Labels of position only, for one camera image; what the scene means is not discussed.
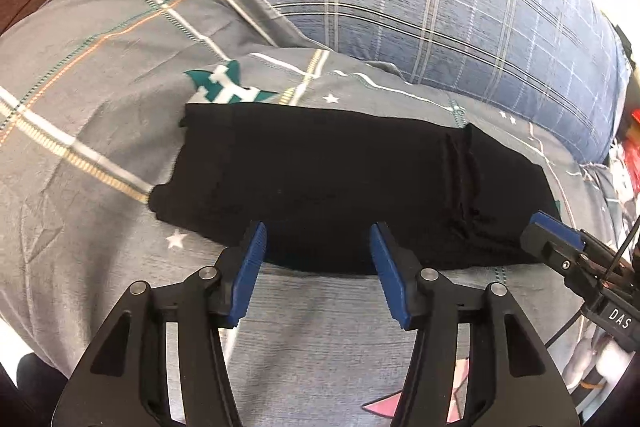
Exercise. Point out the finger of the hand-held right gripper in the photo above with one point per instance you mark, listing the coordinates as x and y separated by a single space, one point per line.
550 223
545 247

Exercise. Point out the black pants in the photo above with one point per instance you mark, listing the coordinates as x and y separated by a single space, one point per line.
325 182

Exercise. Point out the red box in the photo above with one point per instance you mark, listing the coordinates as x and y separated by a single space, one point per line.
635 116

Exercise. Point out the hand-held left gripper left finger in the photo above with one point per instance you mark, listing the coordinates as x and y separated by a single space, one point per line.
250 272

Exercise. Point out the grey star print bed sheet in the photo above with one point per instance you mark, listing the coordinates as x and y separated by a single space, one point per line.
100 107

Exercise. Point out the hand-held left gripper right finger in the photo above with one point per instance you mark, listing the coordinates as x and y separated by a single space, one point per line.
392 277

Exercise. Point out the blue plaid pillow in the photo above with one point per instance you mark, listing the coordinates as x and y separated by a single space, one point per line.
425 7

